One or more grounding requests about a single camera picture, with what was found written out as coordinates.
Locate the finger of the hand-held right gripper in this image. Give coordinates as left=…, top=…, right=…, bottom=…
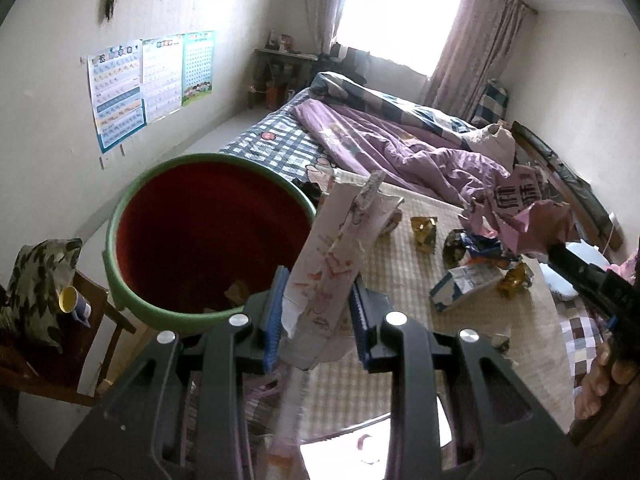
left=546, top=242, right=618, bottom=321

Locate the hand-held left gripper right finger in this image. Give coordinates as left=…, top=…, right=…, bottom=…
left=350, top=280, right=583, bottom=480

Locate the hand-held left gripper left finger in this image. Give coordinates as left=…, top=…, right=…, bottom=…
left=52, top=266, right=291, bottom=480

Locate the white carton with red print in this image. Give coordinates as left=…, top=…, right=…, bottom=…
left=270, top=170, right=405, bottom=466

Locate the pink wrapper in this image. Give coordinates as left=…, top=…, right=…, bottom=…
left=459, top=199, right=578, bottom=261

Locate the dark blue snack bag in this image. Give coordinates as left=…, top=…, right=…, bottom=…
left=465, top=234, right=521, bottom=267

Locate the red bucket with green rim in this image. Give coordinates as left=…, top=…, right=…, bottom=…
left=102, top=152, right=321, bottom=338

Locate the person's right hand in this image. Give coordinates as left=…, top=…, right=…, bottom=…
left=575, top=337, right=636, bottom=420

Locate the light blue pillow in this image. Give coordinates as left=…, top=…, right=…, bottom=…
left=540, top=240, right=611, bottom=303

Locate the beige checked mat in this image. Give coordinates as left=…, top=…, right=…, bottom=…
left=295, top=170, right=576, bottom=441

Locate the checkered pillow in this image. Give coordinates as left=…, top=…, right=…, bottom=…
left=557, top=310, right=616, bottom=391

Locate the gold crumpled wrapper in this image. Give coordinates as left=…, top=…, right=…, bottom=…
left=496, top=262, right=535, bottom=300

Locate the dark wooden headboard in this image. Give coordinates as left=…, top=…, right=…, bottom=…
left=510, top=120, right=623, bottom=251

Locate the white bag with black print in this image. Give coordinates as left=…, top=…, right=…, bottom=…
left=480, top=162, right=558, bottom=216

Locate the blue and white milk carton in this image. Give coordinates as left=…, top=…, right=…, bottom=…
left=429, top=262, right=506, bottom=313

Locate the small gold wrapper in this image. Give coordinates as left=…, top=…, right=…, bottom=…
left=410, top=216, right=440, bottom=251

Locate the dark gold snack wrapper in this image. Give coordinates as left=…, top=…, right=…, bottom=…
left=442, top=229, right=473, bottom=267

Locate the white pillow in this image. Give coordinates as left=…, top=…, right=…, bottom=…
left=460, top=122, right=516, bottom=171

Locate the plaid bed sheet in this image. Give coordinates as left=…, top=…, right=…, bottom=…
left=217, top=87, right=341, bottom=196

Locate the purple duvet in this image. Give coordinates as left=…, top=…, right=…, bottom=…
left=292, top=97, right=511, bottom=206

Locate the blue plaid cushion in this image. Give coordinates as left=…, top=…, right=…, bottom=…
left=472, top=80, right=511, bottom=128

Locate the yellow cup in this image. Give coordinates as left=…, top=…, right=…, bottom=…
left=58, top=285, right=81, bottom=315

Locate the blue plaid quilt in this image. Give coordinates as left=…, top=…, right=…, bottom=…
left=309, top=71, right=481, bottom=136

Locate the wooden chair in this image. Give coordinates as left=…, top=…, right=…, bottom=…
left=0, top=267, right=138, bottom=408

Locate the leaf print cushion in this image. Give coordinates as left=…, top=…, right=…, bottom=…
left=0, top=237, right=83, bottom=353

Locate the beige curtain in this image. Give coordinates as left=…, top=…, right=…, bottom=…
left=305, top=0, right=356, bottom=56
left=422, top=0, right=528, bottom=121

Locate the small cluttered desk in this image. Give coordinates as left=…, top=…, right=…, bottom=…
left=252, top=47, right=321, bottom=111

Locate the dark clothes pile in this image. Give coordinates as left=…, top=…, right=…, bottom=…
left=315, top=42, right=371, bottom=83

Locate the bright window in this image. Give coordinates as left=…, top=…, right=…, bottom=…
left=337, top=0, right=466, bottom=76

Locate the green wall poster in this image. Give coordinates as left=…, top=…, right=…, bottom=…
left=181, top=30, right=216, bottom=108

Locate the white wall poster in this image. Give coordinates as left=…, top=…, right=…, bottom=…
left=141, top=34, right=185, bottom=123

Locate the blue wall poster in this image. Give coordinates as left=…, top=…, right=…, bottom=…
left=87, top=39, right=148, bottom=155

